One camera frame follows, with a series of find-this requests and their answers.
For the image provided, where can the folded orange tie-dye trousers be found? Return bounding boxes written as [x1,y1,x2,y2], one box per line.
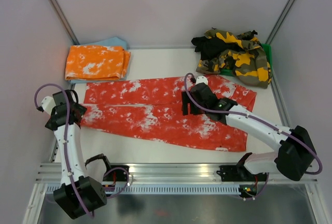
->
[64,45,132,81]

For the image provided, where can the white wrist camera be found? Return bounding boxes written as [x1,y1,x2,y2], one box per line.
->
[194,76,209,85]
[37,96,56,115]

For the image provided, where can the left corner aluminium post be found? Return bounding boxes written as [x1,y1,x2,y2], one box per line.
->
[48,0,80,45]

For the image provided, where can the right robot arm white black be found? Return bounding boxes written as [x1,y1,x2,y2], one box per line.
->
[182,83,318,181]

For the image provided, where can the black trousers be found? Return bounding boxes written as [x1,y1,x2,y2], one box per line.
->
[191,36,234,61]

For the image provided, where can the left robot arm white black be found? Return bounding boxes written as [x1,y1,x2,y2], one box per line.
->
[43,90,113,219]

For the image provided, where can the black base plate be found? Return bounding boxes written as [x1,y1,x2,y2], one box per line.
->
[103,165,130,183]
[216,165,267,183]

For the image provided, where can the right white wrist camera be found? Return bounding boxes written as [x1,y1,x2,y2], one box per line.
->
[194,76,209,85]

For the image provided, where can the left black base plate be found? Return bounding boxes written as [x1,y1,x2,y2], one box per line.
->
[103,165,130,183]

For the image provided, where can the aluminium front rail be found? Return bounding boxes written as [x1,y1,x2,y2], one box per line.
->
[35,163,317,184]

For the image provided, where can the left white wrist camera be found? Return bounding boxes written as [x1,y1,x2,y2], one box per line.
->
[37,96,56,115]

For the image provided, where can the camouflage yellow green trousers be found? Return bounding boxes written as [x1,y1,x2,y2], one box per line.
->
[196,28,272,89]

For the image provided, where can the right corner aluminium post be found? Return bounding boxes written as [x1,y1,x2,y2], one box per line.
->
[266,0,296,45]

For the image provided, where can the folded light blue trousers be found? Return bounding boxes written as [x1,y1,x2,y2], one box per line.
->
[70,36,128,85]

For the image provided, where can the green plastic bin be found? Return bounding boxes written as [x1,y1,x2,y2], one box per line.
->
[220,44,273,77]

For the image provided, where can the red white tie-dye trousers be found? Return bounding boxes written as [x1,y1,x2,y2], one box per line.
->
[81,77,247,152]

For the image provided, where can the white slotted cable duct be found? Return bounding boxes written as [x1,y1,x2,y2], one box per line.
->
[97,184,263,197]

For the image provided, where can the corner aluminium post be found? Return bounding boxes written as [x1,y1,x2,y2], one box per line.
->
[266,0,296,45]
[48,0,80,45]

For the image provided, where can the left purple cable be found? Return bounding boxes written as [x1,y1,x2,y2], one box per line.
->
[34,83,130,219]

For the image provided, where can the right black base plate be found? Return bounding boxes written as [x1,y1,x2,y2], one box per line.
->
[216,165,267,183]

